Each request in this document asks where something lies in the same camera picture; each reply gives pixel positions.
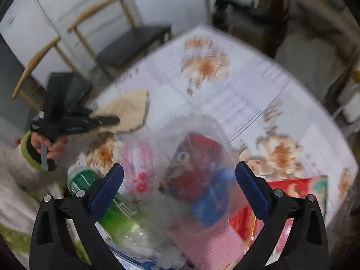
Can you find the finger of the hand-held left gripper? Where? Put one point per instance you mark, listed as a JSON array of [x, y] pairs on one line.
[[105, 121]]

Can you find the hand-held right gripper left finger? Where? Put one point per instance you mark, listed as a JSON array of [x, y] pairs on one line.
[[108, 188]]

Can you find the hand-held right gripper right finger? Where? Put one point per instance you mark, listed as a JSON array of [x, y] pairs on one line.
[[251, 191]]

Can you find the beige cloth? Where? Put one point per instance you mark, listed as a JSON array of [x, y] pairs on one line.
[[126, 109]]

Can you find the green label plastic bottle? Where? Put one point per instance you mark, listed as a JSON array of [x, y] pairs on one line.
[[84, 180]]

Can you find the clear plastic bag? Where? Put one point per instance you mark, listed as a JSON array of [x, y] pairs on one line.
[[139, 166], [197, 157]]

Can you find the pink mesh sponge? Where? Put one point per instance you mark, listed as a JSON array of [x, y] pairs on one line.
[[205, 239]]

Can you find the person's left forearm green sleeve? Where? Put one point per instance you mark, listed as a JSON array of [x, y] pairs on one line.
[[26, 149]]

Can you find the person's left hand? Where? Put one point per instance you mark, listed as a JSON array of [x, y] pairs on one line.
[[57, 147]]

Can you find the red flat packet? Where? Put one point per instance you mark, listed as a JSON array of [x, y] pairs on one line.
[[295, 191]]

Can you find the red blue snack packet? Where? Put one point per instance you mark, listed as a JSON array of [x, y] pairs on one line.
[[197, 174]]

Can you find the white blue packet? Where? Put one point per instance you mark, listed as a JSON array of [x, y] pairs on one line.
[[132, 258]]

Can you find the wooden chair black seat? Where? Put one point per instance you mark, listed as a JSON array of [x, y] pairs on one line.
[[132, 45]]

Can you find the white cabinet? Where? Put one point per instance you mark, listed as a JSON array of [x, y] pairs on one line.
[[42, 19]]

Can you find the white fluffy cloth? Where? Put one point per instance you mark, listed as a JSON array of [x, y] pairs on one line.
[[17, 191]]

